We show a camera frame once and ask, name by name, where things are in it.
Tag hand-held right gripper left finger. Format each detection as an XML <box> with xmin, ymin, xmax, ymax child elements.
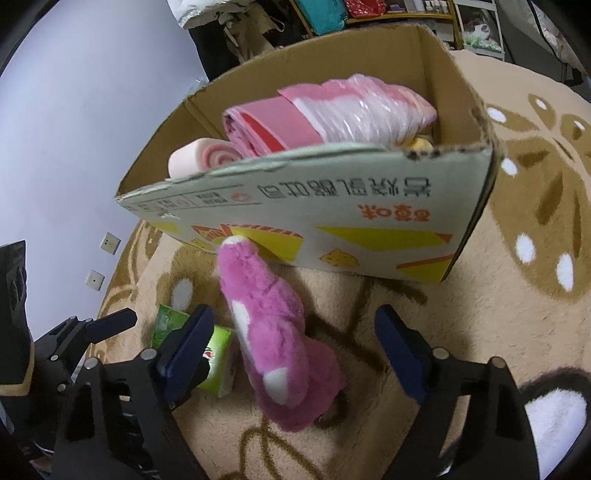
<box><xmin>51</xmin><ymin>305</ymin><xmax>215</xmax><ymax>480</ymax></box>

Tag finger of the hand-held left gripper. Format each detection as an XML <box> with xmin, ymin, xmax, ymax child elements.
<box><xmin>87</xmin><ymin>308</ymin><xmax>138</xmax><ymax>334</ymax></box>

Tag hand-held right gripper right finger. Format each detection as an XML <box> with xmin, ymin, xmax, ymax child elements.
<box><xmin>375</xmin><ymin>305</ymin><xmax>541</xmax><ymax>480</ymax></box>

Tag black and beige cloth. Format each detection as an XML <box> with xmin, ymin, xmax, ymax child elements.
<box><xmin>0</xmin><ymin>240</ymin><xmax>36</xmax><ymax>398</ymax></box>

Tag pink plush bear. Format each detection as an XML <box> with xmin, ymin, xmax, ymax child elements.
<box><xmin>217</xmin><ymin>235</ymin><xmax>347</xmax><ymax>432</ymax></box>

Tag printed cardboard box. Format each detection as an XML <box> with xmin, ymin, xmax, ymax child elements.
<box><xmin>114</xmin><ymin>23</ymin><xmax>506</xmax><ymax>286</ymax></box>

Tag pink swirl roll cushion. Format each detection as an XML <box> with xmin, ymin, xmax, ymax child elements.
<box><xmin>167</xmin><ymin>137</ymin><xmax>243</xmax><ymax>178</ymax></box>

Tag pink plastic-wrapped package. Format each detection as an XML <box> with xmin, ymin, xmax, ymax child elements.
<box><xmin>223</xmin><ymin>74</ymin><xmax>438</xmax><ymax>160</ymax></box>

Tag green tissue pack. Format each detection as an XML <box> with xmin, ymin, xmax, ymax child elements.
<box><xmin>151</xmin><ymin>305</ymin><xmax>236</xmax><ymax>398</ymax></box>

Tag black hanging trousers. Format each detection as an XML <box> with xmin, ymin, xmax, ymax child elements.
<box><xmin>190</xmin><ymin>23</ymin><xmax>232</xmax><ymax>81</ymax></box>

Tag white puffer jacket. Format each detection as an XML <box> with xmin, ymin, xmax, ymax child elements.
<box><xmin>166</xmin><ymin>0</ymin><xmax>213</xmax><ymax>29</ymax></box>

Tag beige hanging coat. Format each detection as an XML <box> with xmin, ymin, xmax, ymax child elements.
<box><xmin>217</xmin><ymin>0</ymin><xmax>287</xmax><ymax>65</ymax></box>

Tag pale green plastic bag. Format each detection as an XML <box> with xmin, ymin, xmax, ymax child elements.
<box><xmin>463</xmin><ymin>18</ymin><xmax>492</xmax><ymax>47</ymax></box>

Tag wooden shelf unit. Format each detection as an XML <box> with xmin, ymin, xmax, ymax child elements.
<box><xmin>288</xmin><ymin>0</ymin><xmax>465</xmax><ymax>49</ymax></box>

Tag white trolley cart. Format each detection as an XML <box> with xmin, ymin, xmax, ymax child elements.
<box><xmin>455</xmin><ymin>0</ymin><xmax>506</xmax><ymax>61</ymax></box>

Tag teal bag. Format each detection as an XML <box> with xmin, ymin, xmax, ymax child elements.
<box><xmin>295</xmin><ymin>0</ymin><xmax>347</xmax><ymax>35</ymax></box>

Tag red patterned bag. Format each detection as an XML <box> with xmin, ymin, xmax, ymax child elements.
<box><xmin>345</xmin><ymin>0</ymin><xmax>387</xmax><ymax>19</ymax></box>

